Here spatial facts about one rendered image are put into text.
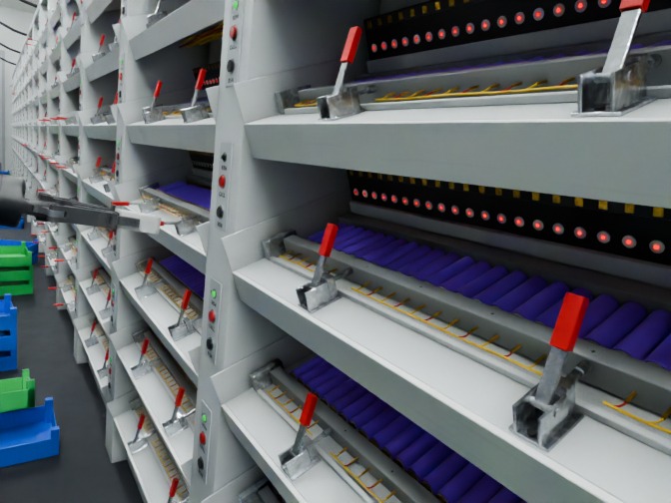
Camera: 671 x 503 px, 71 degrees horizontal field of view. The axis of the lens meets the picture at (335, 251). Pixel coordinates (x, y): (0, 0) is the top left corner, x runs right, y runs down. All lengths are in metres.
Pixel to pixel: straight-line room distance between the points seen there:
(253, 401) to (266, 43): 0.49
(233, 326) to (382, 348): 0.31
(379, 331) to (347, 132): 0.19
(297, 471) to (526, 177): 0.41
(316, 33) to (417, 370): 0.48
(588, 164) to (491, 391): 0.17
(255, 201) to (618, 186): 0.47
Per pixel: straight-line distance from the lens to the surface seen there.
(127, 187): 1.32
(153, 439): 1.36
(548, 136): 0.31
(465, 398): 0.37
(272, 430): 0.66
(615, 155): 0.30
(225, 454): 0.78
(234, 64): 0.69
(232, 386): 0.72
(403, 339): 0.43
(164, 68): 1.35
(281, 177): 0.67
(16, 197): 0.81
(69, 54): 2.73
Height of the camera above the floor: 0.89
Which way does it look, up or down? 10 degrees down
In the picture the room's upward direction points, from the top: 7 degrees clockwise
